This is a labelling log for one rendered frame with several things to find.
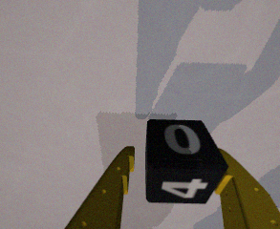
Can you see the black cube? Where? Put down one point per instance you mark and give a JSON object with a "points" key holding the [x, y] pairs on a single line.
{"points": [[182, 162]]}

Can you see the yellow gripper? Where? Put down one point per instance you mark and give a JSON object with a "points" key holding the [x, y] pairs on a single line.
{"points": [[245, 203]]}

